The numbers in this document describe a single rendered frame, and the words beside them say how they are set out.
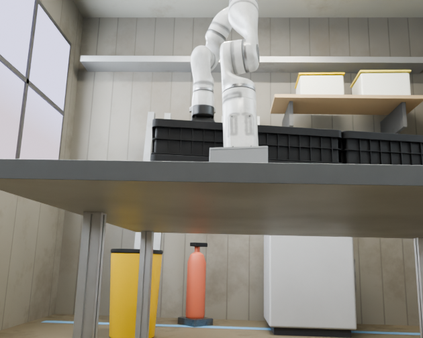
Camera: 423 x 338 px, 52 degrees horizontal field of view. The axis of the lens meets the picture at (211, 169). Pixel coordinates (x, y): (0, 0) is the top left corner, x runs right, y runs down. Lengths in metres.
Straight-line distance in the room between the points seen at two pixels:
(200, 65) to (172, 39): 3.24
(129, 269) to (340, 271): 1.52
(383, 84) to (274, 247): 1.70
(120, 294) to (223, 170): 2.27
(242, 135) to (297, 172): 0.31
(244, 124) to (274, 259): 2.28
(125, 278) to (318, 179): 2.29
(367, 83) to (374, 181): 3.15
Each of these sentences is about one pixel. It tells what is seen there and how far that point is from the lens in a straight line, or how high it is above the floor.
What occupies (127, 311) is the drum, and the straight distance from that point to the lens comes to 3.01.
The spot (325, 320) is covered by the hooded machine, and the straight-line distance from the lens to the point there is 3.39.
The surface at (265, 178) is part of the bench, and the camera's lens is 0.82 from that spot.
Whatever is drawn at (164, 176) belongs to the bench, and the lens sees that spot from 0.82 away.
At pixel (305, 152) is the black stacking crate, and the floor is 0.85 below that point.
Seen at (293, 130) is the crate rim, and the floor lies 0.92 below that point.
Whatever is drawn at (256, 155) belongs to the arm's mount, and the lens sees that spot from 1.07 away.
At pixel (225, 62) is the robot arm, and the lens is 1.20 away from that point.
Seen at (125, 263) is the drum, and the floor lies 0.48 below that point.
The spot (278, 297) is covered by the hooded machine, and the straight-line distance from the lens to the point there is 3.32.
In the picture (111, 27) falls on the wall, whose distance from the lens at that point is 4.89.
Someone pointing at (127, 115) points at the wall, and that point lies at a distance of 4.44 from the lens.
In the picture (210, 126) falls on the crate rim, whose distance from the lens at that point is 1.32.
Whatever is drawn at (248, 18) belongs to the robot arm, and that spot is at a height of 1.20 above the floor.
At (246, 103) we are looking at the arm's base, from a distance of 1.14.
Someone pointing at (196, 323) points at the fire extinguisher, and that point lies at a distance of 3.62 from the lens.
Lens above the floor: 0.52
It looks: 12 degrees up
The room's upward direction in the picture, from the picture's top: 2 degrees clockwise
